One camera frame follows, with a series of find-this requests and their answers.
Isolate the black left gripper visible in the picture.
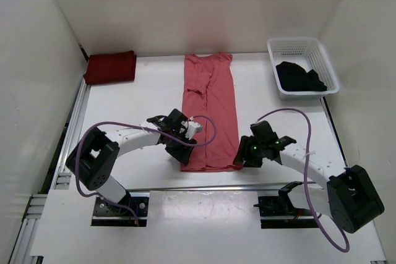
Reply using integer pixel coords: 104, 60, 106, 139
165, 129, 197, 165

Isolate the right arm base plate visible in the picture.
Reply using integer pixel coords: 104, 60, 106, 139
254, 195, 318, 229

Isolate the pink t-shirt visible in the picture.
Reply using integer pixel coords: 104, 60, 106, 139
180, 53, 242, 172

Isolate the aluminium side frame rail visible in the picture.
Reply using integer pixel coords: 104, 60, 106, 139
8, 81, 89, 263

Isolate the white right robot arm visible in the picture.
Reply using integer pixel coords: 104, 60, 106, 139
233, 121, 385, 234

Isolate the white plastic basket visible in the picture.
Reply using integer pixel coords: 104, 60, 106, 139
267, 36, 339, 100

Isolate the black t-shirt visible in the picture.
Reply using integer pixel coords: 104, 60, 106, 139
275, 61, 327, 92

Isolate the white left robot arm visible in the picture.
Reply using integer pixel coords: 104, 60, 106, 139
66, 109, 203, 216

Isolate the aluminium table edge rail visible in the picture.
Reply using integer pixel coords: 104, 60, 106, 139
52, 179, 353, 193

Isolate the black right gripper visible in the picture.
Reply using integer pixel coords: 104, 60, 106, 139
232, 135, 265, 168

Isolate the dark red t-shirt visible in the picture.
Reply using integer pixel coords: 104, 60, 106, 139
84, 51, 137, 85

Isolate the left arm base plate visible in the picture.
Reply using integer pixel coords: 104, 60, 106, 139
91, 192, 150, 228

